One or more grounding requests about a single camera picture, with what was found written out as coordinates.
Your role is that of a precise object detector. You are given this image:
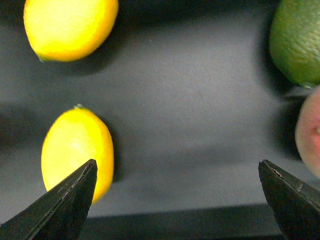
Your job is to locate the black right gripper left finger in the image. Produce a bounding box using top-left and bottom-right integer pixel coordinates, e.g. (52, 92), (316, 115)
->
(0, 159), (98, 240)

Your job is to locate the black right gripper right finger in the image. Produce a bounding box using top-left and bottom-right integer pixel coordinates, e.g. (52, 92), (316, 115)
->
(258, 160), (320, 240)

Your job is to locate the yellow lemon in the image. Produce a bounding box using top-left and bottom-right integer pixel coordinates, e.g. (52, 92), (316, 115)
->
(41, 104), (115, 204)
(23, 0), (119, 62)

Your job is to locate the black fruit tray shelf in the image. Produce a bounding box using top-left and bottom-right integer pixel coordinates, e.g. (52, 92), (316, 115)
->
(0, 0), (320, 240)

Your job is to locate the pink peach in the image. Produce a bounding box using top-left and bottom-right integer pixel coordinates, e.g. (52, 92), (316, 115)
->
(295, 87), (320, 178)

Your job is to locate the green lime close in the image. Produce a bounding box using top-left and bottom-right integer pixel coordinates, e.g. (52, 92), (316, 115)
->
(269, 0), (320, 89)

